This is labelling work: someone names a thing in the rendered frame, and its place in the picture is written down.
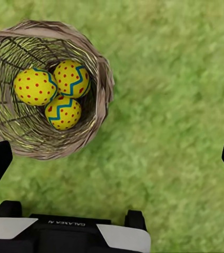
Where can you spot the wicker basket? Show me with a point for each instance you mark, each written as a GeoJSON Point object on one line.
{"type": "Point", "coordinates": [44, 45]}

